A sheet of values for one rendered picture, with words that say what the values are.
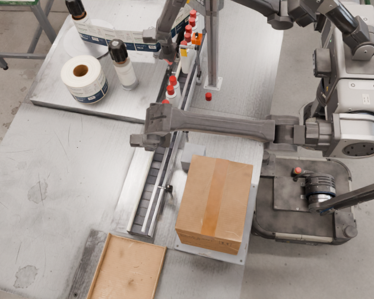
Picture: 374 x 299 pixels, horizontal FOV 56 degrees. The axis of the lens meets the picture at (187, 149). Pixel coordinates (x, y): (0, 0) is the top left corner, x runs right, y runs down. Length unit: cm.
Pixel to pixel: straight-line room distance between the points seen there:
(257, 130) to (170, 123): 25
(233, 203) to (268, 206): 95
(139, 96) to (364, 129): 115
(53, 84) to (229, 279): 134
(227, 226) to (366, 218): 151
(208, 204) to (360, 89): 63
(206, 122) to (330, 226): 148
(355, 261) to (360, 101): 161
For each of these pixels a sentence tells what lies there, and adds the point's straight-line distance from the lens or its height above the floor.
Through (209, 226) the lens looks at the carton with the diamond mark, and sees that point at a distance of 127.
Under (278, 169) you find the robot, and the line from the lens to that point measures 233.
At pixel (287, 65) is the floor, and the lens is 311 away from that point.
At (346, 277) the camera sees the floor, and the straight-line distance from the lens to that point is 251.
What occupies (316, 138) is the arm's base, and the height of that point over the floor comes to 148.
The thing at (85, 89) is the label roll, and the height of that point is 100.
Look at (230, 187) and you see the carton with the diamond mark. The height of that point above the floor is 112.
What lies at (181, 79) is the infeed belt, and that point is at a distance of 187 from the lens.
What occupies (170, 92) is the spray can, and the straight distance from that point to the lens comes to 159.
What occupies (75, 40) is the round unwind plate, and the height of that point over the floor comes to 89.
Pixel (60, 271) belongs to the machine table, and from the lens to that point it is 167.
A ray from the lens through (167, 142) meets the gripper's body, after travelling 154.
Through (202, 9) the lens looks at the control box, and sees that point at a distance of 154.
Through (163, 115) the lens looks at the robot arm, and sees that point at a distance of 93.
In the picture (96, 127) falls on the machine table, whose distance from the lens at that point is 186.
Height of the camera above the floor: 235
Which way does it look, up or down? 63 degrees down
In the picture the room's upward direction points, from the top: 9 degrees counter-clockwise
